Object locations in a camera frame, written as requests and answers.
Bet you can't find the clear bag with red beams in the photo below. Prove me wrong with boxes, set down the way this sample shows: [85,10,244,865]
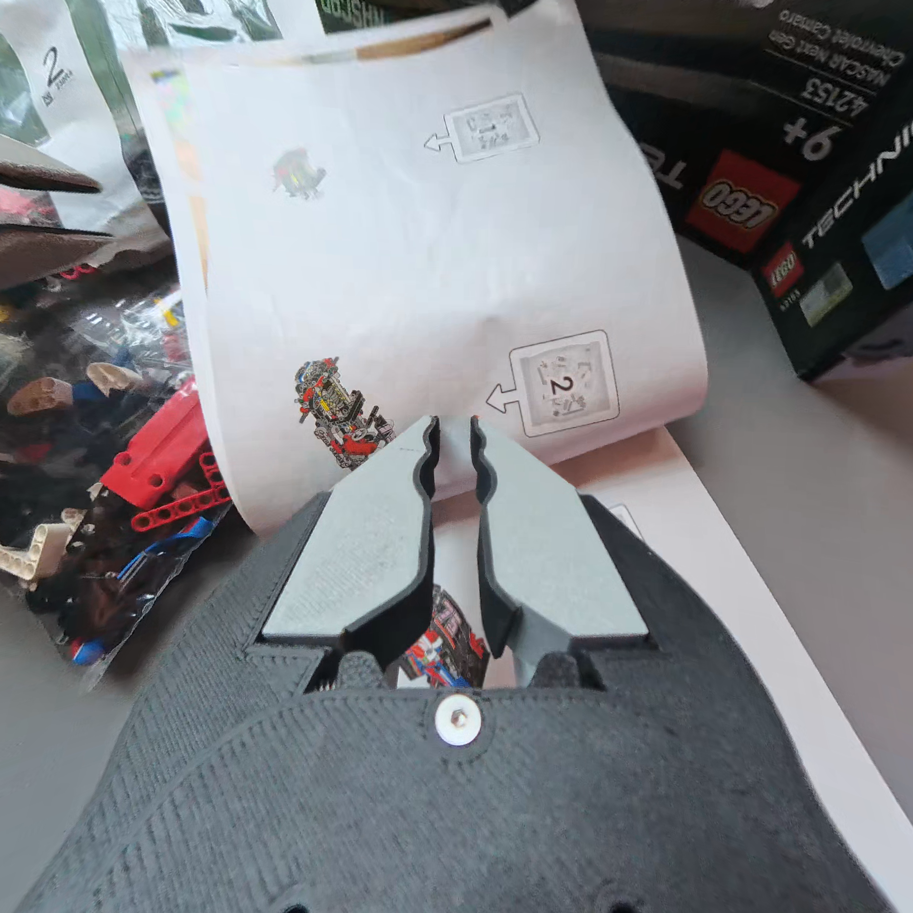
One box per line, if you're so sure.
[0,278,236,686]

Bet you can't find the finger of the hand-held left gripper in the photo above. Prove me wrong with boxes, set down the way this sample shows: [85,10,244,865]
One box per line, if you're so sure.
[0,224,118,290]
[0,136,104,195]

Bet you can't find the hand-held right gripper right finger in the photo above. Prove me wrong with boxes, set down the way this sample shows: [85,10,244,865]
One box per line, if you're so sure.
[469,415,651,687]

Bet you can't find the white lego instruction booklet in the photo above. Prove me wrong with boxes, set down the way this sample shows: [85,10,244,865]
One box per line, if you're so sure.
[125,0,913,828]

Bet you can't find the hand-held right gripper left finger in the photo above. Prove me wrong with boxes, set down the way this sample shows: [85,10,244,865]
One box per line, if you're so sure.
[261,415,438,673]

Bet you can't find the clear bag with white label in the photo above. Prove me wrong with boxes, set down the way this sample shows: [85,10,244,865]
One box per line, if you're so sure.
[0,0,179,236]

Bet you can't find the black lego set box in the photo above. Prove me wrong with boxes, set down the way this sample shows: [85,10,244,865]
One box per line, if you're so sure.
[574,0,913,382]

